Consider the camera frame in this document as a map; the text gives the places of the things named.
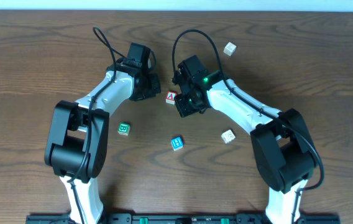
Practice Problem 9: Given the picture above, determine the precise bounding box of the blue letter H block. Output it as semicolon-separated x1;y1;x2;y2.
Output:
170;136;184;151

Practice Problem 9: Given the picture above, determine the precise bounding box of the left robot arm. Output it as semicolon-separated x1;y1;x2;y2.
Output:
44;63;161;223

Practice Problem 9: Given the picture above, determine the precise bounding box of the plain white block far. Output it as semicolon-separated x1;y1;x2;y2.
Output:
223;42;237;56

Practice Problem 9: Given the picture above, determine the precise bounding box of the green letter B block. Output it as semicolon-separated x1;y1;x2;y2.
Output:
117;123;131;136

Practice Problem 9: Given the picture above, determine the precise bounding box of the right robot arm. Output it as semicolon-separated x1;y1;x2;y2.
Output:
172;70;323;223

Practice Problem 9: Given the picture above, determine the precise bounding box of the black mounting rail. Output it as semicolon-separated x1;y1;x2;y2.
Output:
25;213;341;224

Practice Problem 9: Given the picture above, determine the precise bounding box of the red letter A block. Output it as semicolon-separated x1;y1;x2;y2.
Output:
165;91;177;105

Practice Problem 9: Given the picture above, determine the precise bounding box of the white block with blue D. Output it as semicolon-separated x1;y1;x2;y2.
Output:
221;129;236;144

